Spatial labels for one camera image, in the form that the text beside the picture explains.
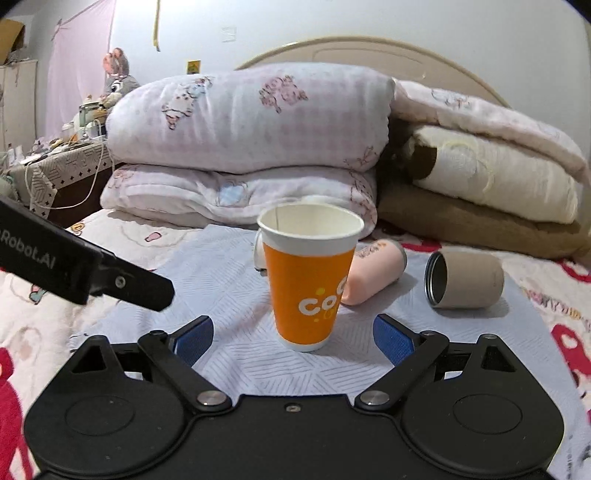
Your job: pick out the beige steel-lined cup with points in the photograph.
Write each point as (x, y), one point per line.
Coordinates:
(463, 280)

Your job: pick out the pink tumbler cup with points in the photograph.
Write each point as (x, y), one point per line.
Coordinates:
(374, 267)

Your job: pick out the white wall switch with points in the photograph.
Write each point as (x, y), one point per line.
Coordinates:
(228, 34)

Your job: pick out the cream and brown folded blanket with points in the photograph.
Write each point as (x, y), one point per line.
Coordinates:
(477, 191)

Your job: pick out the white leaf-print paper cup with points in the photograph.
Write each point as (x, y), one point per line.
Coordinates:
(259, 259)

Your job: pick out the pink hanging wall cloth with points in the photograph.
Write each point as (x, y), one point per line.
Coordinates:
(75, 69)

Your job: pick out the yellow wall sticker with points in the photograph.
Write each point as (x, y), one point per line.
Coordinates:
(193, 67)

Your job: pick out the grey striped cloth mat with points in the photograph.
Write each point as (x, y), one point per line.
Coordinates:
(213, 275)

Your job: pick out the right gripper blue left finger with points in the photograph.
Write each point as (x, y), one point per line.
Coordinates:
(192, 340)

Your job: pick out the white wardrobe cabinet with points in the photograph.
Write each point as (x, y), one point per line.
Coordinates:
(18, 105)

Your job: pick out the pink cartoon pillow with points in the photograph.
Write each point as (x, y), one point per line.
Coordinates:
(417, 103)

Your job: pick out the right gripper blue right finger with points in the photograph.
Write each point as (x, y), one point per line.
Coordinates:
(396, 341)

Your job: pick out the grey plush rabbit toy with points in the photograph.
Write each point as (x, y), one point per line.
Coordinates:
(119, 82)

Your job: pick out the beige wooden headboard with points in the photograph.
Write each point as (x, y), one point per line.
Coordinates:
(394, 58)

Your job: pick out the orange paper cup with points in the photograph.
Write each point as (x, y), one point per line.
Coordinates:
(308, 249)

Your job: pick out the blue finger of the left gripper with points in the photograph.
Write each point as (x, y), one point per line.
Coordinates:
(122, 280)

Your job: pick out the pink checkered folded quilt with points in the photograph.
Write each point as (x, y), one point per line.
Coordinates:
(222, 148)

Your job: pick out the cluttered bedside table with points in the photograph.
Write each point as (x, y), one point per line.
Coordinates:
(63, 184)

